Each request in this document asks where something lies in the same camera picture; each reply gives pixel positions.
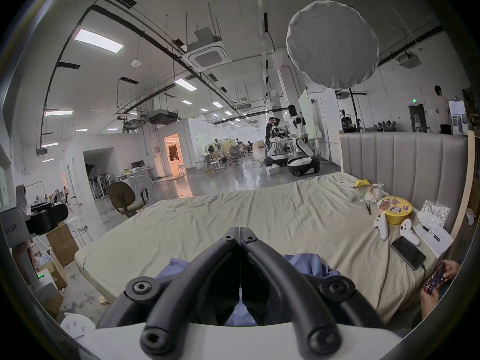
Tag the blue shirt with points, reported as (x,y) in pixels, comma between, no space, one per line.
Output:
(304,263)

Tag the grey padded headboard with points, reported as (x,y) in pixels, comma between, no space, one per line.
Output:
(405,159)

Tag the shelf with boxes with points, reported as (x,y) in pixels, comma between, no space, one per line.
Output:
(459,120)

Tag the yellow wrapper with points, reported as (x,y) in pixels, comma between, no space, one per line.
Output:
(362,182)

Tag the white and black humanoid robot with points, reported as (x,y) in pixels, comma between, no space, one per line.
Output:
(300,144)
(276,147)

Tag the white device with black block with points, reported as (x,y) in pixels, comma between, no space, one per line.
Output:
(17,221)

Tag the black and white pen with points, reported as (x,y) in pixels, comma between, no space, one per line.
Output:
(429,231)

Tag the bed with beige sheet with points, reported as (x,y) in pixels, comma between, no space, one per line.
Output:
(262,216)

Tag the round white softbox lamp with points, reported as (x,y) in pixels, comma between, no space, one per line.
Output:
(332,43)

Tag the white hand controller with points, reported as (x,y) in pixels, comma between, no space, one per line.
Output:
(409,233)
(382,228)

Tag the yellow bowl with printed lid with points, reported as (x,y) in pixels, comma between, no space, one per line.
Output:
(394,211)

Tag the group of people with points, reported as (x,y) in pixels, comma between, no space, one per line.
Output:
(240,146)

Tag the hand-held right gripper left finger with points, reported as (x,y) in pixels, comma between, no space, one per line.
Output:
(187,279)

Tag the clear snack bag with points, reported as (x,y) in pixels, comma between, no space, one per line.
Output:
(373,192)

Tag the crinkled clear plastic bag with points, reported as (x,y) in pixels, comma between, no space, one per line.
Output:
(434,211)

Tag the white flat paper box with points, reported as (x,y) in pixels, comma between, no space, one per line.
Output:
(439,243)

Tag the black phone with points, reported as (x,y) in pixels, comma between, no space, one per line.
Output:
(408,252)

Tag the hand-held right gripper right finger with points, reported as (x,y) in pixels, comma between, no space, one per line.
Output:
(292,279)

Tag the brown carton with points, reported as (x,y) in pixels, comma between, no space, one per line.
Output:
(63,244)
(56,276)

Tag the white desk with monitor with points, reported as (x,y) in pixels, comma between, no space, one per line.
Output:
(140,184)

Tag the dark office chair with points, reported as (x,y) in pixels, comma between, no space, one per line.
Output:
(122,195)

